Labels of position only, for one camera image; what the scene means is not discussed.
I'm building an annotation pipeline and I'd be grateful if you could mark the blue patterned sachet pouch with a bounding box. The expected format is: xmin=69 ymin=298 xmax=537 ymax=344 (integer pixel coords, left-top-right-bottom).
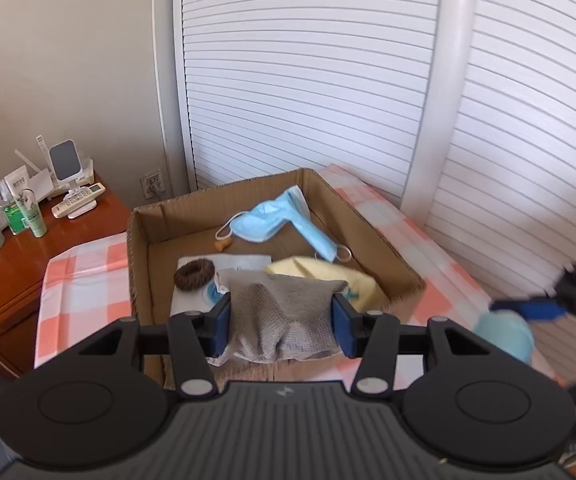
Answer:
xmin=204 ymin=280 xmax=229 ymax=308

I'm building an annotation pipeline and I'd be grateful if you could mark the white cloth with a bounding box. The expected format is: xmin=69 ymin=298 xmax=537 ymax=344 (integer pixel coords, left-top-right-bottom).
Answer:
xmin=169 ymin=254 xmax=271 ymax=315

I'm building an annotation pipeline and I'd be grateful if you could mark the yellow cloth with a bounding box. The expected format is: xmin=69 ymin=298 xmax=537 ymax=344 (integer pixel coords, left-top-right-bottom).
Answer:
xmin=265 ymin=256 xmax=390 ymax=312

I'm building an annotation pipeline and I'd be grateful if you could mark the blue white plush toy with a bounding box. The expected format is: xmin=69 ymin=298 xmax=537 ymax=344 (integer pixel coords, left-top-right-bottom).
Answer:
xmin=474 ymin=310 xmax=535 ymax=364

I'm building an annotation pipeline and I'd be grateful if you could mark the brown hair scrunchie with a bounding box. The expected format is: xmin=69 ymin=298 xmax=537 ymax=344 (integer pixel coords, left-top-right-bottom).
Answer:
xmin=174 ymin=258 xmax=215 ymax=292

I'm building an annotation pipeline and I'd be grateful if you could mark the grey knitted cloth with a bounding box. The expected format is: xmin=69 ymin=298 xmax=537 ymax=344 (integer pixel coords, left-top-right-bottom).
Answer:
xmin=210 ymin=270 xmax=346 ymax=366

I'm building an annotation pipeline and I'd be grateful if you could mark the blue surgical face mask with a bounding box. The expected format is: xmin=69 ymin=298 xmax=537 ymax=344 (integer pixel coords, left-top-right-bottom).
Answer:
xmin=215 ymin=185 xmax=353 ymax=263

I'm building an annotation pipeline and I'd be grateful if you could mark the brown cardboard box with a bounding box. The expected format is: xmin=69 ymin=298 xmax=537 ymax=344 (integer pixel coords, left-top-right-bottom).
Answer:
xmin=127 ymin=166 xmax=425 ymax=387

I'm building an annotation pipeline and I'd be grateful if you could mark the orange white checkered tablecloth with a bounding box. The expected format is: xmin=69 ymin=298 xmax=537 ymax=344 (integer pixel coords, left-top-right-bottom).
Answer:
xmin=34 ymin=166 xmax=491 ymax=367

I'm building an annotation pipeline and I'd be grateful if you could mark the white remote control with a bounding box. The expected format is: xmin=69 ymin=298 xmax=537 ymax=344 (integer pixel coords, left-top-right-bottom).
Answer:
xmin=51 ymin=182 xmax=105 ymax=220

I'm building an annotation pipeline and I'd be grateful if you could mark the wooden nightstand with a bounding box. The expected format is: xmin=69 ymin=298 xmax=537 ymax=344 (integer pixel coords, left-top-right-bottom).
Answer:
xmin=0 ymin=188 xmax=130 ymax=379

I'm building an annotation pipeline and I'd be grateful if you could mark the phone on white stand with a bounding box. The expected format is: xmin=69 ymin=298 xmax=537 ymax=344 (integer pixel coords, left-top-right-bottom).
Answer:
xmin=48 ymin=139 xmax=94 ymax=198

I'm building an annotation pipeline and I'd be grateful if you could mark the green box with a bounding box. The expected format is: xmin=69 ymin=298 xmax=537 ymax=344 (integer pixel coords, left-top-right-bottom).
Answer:
xmin=2 ymin=200 xmax=28 ymax=235

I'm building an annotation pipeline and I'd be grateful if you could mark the green tube bottle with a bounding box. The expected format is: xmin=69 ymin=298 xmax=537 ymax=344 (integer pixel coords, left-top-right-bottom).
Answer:
xmin=20 ymin=188 xmax=48 ymax=238

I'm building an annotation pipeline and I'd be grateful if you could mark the white skincare box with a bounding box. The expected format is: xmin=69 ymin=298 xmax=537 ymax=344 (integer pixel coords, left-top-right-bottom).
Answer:
xmin=3 ymin=165 xmax=30 ymax=202

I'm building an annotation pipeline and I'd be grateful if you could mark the wall power outlet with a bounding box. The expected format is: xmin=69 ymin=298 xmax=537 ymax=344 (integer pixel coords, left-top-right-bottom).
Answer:
xmin=140 ymin=169 xmax=165 ymax=200

